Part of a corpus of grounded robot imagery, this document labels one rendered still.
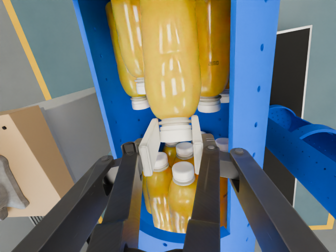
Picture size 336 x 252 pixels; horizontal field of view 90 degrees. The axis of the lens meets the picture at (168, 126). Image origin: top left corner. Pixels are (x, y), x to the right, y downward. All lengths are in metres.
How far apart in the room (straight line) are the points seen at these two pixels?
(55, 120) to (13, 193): 0.22
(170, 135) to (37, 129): 0.41
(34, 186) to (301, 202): 2.16
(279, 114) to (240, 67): 1.29
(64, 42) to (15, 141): 1.25
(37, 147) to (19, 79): 1.51
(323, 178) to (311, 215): 1.59
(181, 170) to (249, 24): 0.22
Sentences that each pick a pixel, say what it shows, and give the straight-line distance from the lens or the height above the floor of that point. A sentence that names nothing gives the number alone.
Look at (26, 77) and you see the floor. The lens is 1.96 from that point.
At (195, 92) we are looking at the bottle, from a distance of 0.19.
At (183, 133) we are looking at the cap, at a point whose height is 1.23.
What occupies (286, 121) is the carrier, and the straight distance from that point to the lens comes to 1.51.
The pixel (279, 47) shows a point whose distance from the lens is 1.39.
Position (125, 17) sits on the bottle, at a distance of 0.28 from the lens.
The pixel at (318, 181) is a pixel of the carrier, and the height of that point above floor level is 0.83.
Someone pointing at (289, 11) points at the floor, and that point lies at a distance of 1.59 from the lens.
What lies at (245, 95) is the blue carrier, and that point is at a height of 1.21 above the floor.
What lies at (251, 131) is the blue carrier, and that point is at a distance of 0.22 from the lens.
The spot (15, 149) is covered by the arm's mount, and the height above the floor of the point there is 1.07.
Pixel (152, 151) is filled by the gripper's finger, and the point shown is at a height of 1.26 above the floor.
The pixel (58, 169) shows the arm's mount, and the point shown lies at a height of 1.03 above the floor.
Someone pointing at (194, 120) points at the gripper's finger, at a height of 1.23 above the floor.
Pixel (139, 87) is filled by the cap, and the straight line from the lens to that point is 0.29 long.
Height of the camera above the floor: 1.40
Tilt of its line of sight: 68 degrees down
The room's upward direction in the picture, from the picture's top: 166 degrees counter-clockwise
